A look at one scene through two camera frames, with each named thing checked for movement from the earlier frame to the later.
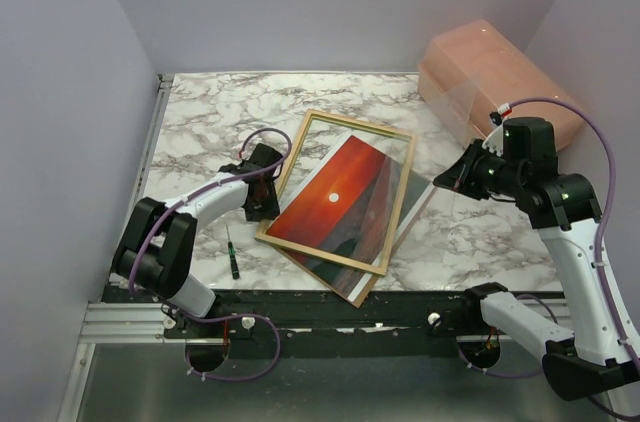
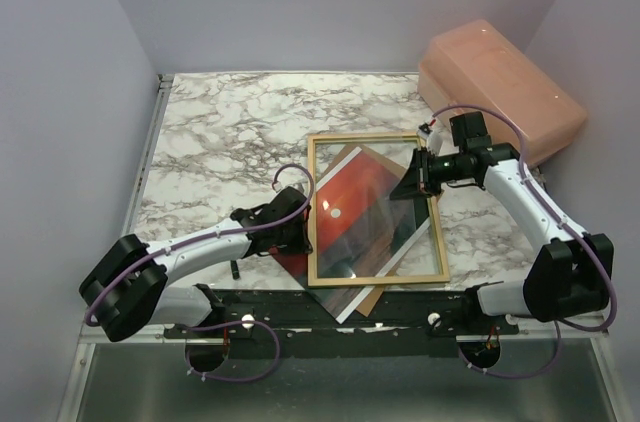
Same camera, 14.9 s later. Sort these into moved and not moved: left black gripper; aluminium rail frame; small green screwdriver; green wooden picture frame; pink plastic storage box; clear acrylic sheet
Moved: left black gripper; clear acrylic sheet; green wooden picture frame
Not moved: small green screwdriver; aluminium rail frame; pink plastic storage box
